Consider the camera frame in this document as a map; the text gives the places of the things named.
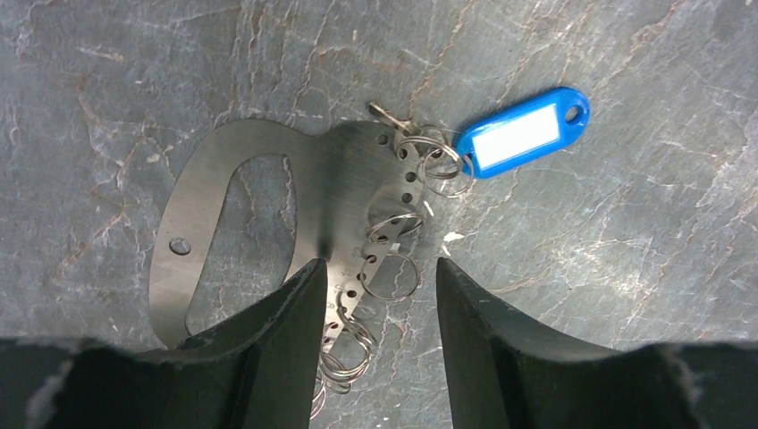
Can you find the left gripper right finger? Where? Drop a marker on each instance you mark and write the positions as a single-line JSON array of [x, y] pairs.
[[505, 369]]

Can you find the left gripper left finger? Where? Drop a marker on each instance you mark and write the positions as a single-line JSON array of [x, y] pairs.
[[256, 369]]

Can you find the metal key organizer plate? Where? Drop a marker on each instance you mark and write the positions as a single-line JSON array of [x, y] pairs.
[[358, 191]]

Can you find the blue key tag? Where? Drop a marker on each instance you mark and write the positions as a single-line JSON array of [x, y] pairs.
[[524, 132]]

